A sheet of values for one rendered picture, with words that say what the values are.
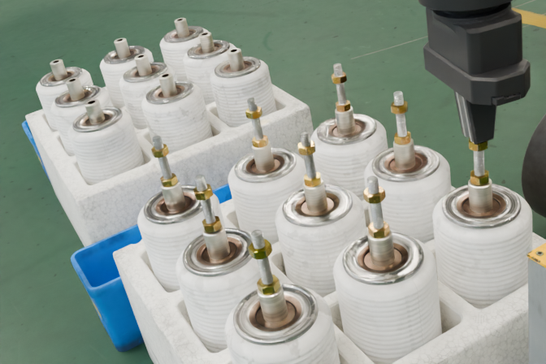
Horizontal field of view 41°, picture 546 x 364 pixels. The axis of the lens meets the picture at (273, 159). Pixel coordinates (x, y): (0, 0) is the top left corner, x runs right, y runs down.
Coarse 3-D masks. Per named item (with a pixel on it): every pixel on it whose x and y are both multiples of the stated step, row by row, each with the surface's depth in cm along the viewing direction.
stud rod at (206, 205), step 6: (198, 180) 68; (204, 180) 69; (198, 186) 69; (204, 186) 69; (204, 204) 70; (210, 204) 70; (204, 210) 70; (210, 210) 70; (210, 216) 70; (210, 222) 71
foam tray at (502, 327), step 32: (128, 256) 88; (128, 288) 88; (160, 288) 81; (448, 288) 73; (160, 320) 77; (448, 320) 72; (480, 320) 68; (512, 320) 68; (160, 352) 84; (192, 352) 72; (224, 352) 71; (352, 352) 68; (416, 352) 66; (448, 352) 66; (480, 352) 67; (512, 352) 70
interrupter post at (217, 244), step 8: (208, 232) 71; (216, 232) 71; (224, 232) 72; (208, 240) 71; (216, 240) 71; (224, 240) 72; (208, 248) 72; (216, 248) 71; (224, 248) 72; (216, 256) 72; (224, 256) 72
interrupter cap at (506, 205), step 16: (464, 192) 74; (496, 192) 73; (512, 192) 72; (448, 208) 72; (464, 208) 72; (496, 208) 71; (512, 208) 70; (464, 224) 69; (480, 224) 69; (496, 224) 68
